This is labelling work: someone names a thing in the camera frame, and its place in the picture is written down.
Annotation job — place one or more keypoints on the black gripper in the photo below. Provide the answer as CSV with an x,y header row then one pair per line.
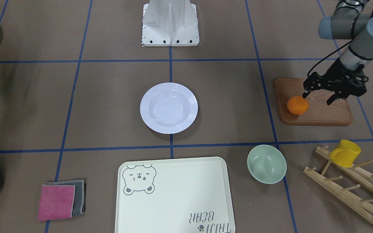
x,y
336,72

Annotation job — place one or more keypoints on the orange fruit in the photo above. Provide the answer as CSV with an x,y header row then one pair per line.
x,y
297,105

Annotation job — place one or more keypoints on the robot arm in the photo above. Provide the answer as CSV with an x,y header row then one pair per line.
x,y
348,22

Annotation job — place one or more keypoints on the cream bear print tray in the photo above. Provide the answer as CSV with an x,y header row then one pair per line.
x,y
185,195

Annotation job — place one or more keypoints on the yellow mug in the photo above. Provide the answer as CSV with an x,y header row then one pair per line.
x,y
345,153

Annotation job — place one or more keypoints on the green bowl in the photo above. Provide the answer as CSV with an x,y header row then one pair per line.
x,y
266,164

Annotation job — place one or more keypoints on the wooden mug rack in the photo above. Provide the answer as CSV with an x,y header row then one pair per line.
x,y
358,197

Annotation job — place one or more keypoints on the white round plate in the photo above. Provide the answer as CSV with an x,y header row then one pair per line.
x,y
168,108

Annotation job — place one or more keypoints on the grey cloth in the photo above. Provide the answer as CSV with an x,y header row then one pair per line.
x,y
79,194

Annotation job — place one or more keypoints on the pink cloth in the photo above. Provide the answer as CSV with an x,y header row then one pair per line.
x,y
56,202

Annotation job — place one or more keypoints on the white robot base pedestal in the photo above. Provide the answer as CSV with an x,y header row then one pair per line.
x,y
170,23

